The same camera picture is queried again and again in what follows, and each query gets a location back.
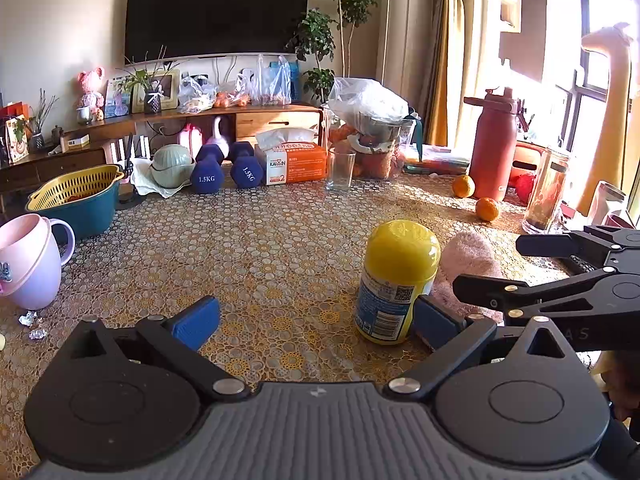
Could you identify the yellow cap bottle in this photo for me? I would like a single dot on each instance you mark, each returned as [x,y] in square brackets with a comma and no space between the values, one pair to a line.
[397,280]

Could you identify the pink cup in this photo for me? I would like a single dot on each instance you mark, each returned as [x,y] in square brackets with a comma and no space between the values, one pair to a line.
[27,265]

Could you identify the potted green tree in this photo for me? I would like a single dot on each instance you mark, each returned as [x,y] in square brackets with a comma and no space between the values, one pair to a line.
[330,25]

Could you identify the glass tea tumbler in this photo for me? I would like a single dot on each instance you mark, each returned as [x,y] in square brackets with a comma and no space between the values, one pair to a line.
[545,190]

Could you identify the pink swan figure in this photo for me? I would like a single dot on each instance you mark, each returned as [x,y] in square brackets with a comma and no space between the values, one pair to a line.
[219,137]

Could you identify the orange tissue box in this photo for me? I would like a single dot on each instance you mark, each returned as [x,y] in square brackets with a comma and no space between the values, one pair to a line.
[295,162]

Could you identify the black television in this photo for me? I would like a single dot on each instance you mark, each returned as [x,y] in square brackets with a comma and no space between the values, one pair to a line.
[215,10]

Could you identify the wooden television cabinet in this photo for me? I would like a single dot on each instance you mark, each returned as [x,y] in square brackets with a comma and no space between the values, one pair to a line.
[270,120]

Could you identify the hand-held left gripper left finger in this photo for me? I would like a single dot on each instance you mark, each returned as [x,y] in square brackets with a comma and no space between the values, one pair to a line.
[196,321]

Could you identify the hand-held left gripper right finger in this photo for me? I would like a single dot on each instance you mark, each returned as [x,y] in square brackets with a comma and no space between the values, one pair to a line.
[434,321]

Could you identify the red water bottle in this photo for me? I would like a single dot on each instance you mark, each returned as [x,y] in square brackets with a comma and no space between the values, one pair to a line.
[495,155]

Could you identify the steel pot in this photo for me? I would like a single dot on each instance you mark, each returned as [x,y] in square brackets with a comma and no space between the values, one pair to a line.
[385,132]

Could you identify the person's right hand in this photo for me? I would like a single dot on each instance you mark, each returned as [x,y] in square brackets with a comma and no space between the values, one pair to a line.
[625,390]

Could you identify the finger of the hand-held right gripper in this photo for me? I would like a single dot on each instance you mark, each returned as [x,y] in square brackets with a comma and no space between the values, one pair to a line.
[500,294]
[550,245]

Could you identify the yellow colander basket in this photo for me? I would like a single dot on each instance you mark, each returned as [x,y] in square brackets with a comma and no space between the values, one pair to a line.
[75,185]

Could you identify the white standing air conditioner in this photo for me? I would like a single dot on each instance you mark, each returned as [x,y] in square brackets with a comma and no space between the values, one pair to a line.
[410,25]

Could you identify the dark vase with plant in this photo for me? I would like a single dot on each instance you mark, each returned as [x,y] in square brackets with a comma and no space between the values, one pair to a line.
[152,102]

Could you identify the clear drinking glass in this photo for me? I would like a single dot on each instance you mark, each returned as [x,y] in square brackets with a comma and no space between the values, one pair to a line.
[341,170]

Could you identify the pink fluffy towel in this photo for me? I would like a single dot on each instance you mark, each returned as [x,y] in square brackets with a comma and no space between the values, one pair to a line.
[470,260]

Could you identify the clear knotted plastic bag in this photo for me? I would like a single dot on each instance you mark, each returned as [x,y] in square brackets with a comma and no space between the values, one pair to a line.
[196,95]

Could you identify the small photo print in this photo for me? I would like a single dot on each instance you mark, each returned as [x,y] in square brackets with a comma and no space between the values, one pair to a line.
[119,97]

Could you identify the patterned gift bag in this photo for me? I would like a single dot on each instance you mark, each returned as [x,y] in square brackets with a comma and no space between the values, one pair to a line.
[16,140]

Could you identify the pale green round pot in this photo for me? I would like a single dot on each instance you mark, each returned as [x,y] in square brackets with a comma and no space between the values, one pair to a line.
[172,166]

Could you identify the white cloth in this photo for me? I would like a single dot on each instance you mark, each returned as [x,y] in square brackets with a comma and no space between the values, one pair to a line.
[145,182]

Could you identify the pink bear figure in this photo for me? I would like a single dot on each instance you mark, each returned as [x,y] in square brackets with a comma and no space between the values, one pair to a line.
[90,87]

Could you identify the orange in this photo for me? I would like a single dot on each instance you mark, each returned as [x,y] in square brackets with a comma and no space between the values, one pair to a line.
[463,186]
[487,209]

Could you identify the stack of coloured folders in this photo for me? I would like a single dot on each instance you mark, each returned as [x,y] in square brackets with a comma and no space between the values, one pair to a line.
[437,165]

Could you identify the yellow curtain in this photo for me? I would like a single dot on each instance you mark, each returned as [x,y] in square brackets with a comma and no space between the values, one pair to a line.
[450,60]

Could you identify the cream photo frame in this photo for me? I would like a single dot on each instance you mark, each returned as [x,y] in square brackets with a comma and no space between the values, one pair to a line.
[167,90]

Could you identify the blue dumbbell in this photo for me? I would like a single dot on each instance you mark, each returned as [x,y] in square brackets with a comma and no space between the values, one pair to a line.
[246,167]
[207,175]

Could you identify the crumpled foil wrapper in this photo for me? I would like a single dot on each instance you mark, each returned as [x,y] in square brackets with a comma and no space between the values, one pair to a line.
[28,318]
[38,333]

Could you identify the tall white plastic bag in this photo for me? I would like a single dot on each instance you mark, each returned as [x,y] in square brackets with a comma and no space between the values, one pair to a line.
[270,82]

